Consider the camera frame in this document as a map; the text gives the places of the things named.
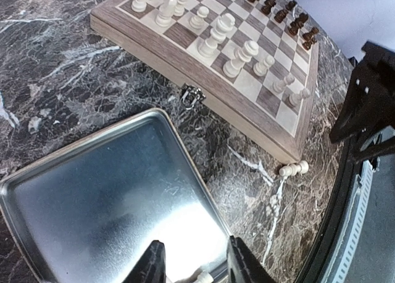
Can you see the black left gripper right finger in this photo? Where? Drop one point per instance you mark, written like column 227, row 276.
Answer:
column 243, row 266

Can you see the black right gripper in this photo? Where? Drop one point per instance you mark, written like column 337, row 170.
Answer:
column 368, row 107

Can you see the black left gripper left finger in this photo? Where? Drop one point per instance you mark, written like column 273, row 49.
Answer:
column 151, row 267

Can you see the silver metal tray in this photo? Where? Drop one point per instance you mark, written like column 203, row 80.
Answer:
column 88, row 211

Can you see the white chess pawn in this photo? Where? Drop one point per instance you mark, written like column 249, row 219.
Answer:
column 280, row 85
column 261, row 68
column 197, row 21

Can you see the wooden chessboard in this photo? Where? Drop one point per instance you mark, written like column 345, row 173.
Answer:
column 246, row 101

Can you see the white chess king piece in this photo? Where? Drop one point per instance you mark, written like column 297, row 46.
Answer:
column 242, row 56

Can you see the white chess knight piece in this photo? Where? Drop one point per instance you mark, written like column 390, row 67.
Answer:
column 165, row 13

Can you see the white chess rook piece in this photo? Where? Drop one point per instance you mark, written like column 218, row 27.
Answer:
column 139, row 5

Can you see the white chess queen piece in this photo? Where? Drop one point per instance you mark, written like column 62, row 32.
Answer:
column 218, row 33

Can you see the white pieces pile in tray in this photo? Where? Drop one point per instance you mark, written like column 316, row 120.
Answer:
column 203, row 277

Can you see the dark chess pieces row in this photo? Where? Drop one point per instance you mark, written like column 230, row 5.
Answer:
column 273, row 24

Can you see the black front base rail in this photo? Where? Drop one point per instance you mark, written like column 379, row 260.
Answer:
column 317, row 263

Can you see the white slotted cable duct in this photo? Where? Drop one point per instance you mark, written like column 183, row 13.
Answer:
column 352, row 227

